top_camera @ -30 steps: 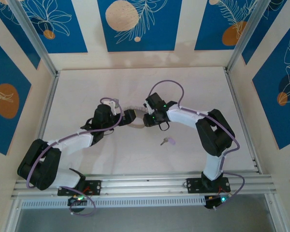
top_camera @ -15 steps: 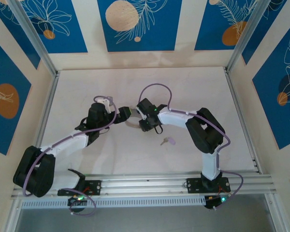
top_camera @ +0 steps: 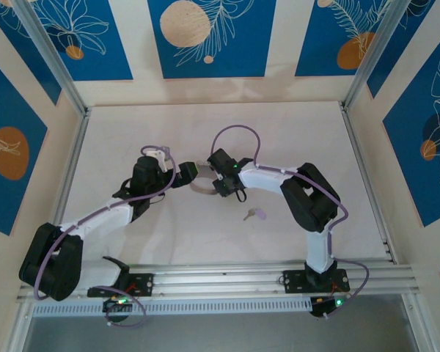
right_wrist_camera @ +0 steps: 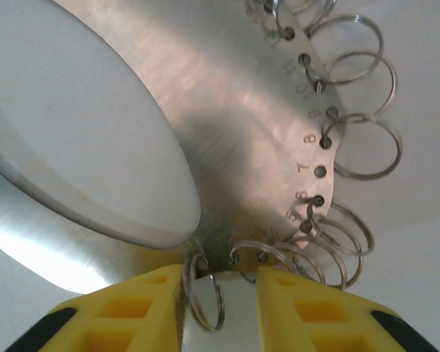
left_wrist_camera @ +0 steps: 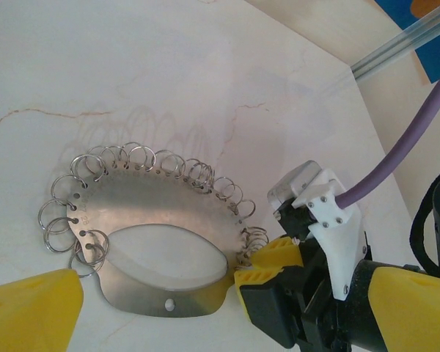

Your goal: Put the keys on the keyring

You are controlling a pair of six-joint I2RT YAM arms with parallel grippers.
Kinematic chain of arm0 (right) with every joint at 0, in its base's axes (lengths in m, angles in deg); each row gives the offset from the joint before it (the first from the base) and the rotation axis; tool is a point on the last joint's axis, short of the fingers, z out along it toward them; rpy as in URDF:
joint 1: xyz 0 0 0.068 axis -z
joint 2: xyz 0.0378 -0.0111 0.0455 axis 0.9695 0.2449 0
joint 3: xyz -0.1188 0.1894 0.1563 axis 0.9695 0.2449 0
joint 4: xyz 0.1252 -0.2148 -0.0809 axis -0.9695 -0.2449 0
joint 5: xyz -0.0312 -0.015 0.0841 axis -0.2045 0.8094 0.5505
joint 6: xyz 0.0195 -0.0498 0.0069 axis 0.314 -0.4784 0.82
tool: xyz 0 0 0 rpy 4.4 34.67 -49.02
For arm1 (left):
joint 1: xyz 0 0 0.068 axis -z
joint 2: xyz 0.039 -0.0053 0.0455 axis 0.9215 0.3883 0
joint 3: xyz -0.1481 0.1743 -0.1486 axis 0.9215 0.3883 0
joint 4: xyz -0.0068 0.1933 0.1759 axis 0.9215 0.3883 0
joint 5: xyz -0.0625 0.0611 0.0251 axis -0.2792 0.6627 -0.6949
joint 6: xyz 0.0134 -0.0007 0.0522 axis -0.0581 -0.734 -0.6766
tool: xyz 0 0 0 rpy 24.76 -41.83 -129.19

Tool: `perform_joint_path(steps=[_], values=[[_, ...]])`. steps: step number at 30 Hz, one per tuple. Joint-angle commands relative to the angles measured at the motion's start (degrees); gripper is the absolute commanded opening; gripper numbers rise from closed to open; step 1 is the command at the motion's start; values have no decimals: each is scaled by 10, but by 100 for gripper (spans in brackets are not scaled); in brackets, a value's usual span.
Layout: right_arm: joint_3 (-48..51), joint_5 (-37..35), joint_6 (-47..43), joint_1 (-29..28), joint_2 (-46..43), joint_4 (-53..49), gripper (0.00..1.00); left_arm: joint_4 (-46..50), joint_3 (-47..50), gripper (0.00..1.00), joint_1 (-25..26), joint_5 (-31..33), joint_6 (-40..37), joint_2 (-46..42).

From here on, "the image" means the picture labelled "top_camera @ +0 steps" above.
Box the metal keyring chain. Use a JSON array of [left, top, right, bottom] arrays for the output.
[[188, 166, 221, 196]]

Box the key with purple head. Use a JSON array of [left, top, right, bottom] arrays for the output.
[[243, 207, 268, 222]]

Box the left controller board green light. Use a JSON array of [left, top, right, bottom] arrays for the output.
[[102, 297, 133, 312]]

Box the controller board green light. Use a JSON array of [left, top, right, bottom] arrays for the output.
[[102, 297, 133, 312], [309, 296, 348, 318]]

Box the right controller board green light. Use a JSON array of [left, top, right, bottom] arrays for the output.
[[309, 296, 348, 318]]

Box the white left camera bracket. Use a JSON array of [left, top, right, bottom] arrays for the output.
[[148, 147, 169, 172]]

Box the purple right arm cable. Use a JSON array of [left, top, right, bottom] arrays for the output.
[[211, 125, 370, 319]]

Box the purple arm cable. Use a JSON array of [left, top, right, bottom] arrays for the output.
[[211, 125, 370, 319], [34, 145, 177, 327]]

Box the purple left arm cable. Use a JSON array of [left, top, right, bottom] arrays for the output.
[[34, 145, 177, 327]]

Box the aluminium left side rail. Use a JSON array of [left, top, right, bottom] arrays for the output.
[[40, 106, 92, 272]]

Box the long aluminium base rail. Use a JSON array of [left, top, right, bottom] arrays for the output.
[[16, 258, 421, 304]]

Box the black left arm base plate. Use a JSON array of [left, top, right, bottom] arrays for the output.
[[87, 273, 155, 298]]

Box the slotted grey cable duct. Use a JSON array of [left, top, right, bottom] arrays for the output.
[[32, 300, 312, 318]]

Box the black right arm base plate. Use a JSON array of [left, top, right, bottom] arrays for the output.
[[282, 268, 350, 294]]

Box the aluminium right side rail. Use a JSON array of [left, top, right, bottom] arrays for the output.
[[339, 102, 399, 263]]

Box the aluminium left frame post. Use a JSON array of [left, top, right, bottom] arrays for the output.
[[12, 0, 91, 117]]

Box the aluminium frame post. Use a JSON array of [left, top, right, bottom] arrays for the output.
[[12, 0, 91, 117], [342, 0, 406, 111]]

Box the aluminium right frame post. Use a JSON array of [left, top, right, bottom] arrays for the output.
[[342, 0, 406, 111]]

